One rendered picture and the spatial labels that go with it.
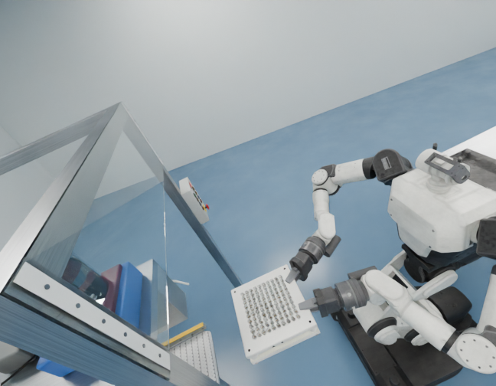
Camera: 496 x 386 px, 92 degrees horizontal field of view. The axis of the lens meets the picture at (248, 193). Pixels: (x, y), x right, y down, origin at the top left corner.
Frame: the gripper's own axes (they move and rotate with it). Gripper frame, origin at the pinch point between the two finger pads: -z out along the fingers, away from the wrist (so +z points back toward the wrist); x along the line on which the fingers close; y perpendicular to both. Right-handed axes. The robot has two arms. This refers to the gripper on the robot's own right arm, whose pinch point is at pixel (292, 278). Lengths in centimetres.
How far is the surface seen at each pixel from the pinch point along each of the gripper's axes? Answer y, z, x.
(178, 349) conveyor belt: 29, -45, 15
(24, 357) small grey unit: 31, -67, -32
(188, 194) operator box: 75, 8, -11
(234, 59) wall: 254, 235, -27
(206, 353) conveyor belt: 17.8, -38.7, 14.3
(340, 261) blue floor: 24, 72, 101
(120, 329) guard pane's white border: -5, -41, -49
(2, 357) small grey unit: 33, -69, -35
